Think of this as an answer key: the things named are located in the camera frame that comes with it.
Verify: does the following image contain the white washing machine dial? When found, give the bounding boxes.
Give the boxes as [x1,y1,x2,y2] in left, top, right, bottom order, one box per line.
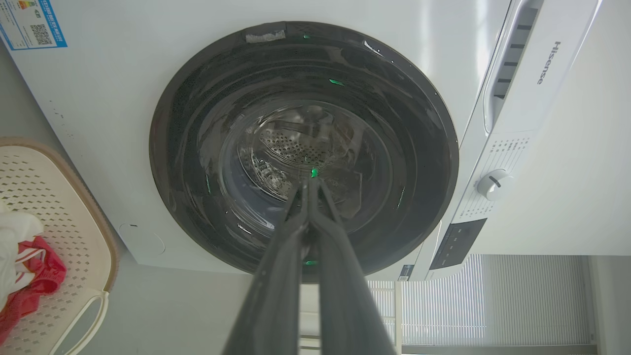
[476,169,514,201]

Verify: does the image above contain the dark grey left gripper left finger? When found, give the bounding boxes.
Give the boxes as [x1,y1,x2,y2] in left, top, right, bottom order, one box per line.
[222,178,311,355]

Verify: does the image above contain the white Hisense washing machine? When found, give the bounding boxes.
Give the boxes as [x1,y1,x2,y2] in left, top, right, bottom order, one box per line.
[0,0,604,282]

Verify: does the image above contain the cream perforated laundry basket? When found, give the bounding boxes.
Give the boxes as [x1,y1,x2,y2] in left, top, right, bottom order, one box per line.
[0,138,120,355]

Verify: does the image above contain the blue energy label sticker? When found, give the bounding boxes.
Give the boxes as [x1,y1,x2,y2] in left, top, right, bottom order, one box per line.
[0,0,68,51]

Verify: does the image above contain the white window blinds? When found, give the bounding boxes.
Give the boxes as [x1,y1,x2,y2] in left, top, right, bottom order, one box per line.
[366,254,593,346]

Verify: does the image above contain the white garment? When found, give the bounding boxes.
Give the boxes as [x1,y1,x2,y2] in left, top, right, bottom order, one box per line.
[0,202,45,312]

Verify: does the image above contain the round dark washing machine door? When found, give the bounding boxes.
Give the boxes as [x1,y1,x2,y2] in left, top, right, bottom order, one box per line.
[149,21,459,277]

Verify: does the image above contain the red garment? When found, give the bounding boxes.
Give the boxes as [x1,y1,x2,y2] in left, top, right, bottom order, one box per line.
[0,236,67,344]

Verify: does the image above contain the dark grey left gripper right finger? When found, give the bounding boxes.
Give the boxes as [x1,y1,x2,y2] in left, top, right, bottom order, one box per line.
[309,177,397,355]

